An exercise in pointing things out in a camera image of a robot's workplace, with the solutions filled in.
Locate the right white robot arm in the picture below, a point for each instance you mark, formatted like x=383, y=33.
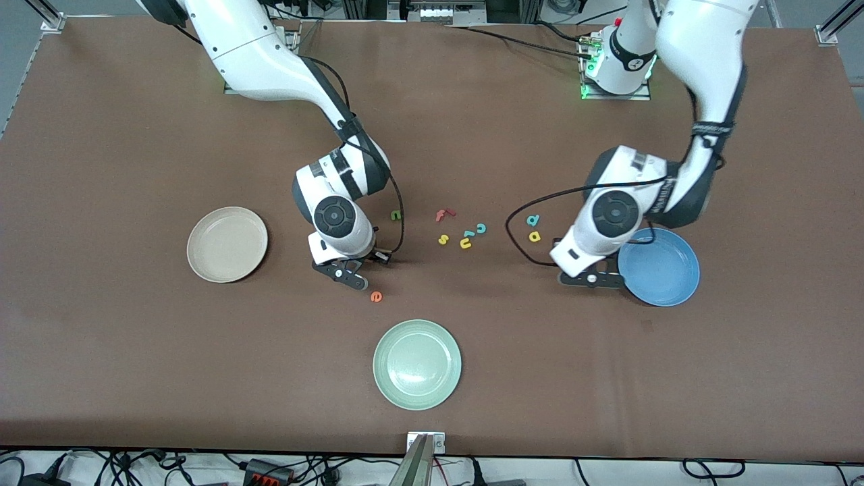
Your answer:
x=256, y=54

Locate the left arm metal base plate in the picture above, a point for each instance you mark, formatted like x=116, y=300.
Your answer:
x=638, y=96

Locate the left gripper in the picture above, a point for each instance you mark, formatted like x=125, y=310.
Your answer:
x=556, y=241

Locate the blue plate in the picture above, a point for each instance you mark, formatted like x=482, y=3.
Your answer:
x=665, y=273

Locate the black plug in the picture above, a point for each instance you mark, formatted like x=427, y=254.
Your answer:
x=40, y=480

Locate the pale green plate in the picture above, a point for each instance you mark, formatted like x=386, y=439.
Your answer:
x=417, y=364

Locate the black red power strip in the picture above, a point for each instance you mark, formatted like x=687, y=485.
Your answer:
x=266, y=472

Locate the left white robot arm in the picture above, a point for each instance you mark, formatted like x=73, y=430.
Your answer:
x=702, y=61

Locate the metal camera mast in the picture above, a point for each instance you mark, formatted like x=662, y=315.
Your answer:
x=418, y=462

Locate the brown plate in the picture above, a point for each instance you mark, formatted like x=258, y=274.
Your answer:
x=226, y=244

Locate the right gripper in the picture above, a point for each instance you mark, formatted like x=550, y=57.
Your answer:
x=370, y=255

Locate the metal frame device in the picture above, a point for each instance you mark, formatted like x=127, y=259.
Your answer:
x=439, y=10

